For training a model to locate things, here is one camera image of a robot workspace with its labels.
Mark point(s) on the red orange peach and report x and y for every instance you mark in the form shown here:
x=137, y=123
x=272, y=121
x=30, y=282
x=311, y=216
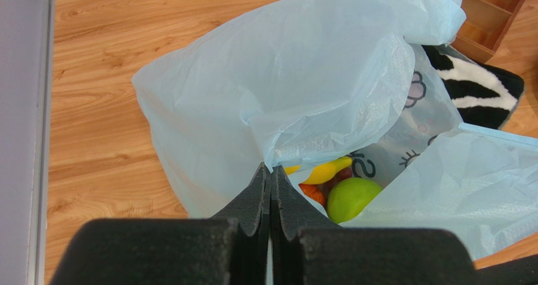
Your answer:
x=314, y=193

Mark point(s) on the light blue plastic bag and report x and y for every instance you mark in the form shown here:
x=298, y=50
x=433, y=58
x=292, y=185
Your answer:
x=304, y=82

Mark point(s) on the brown compartment tray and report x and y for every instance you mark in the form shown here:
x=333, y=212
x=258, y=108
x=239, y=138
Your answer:
x=486, y=25

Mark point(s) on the yellow banana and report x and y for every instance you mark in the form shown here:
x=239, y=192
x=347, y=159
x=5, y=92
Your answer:
x=325, y=172

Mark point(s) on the purple grapes bunch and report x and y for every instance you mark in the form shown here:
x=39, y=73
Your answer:
x=340, y=176

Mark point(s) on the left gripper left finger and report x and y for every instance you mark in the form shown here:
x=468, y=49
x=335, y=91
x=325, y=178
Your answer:
x=230, y=247

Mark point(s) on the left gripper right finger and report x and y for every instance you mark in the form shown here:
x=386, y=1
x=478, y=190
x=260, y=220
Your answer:
x=308, y=248

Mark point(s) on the zebra striped cushion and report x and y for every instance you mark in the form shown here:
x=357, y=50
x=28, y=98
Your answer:
x=484, y=95

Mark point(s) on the green apple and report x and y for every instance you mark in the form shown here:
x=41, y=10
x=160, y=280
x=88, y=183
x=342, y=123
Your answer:
x=349, y=198

